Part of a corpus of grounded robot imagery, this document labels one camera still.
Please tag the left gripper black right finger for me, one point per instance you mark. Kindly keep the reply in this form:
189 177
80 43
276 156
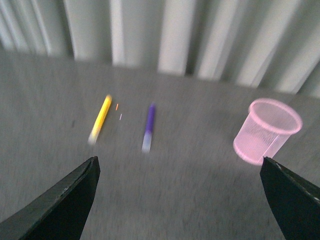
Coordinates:
293 200

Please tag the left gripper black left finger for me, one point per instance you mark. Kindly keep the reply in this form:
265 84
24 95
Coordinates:
61 212

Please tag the purple highlighter pen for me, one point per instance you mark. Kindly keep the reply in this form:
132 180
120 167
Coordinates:
148 133

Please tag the pink mesh pen cup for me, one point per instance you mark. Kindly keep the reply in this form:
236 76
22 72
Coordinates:
267 127

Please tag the yellow highlighter pen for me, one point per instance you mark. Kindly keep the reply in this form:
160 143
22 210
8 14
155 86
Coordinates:
98 124

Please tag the grey pleated curtain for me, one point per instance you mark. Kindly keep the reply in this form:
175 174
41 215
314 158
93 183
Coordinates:
272 44

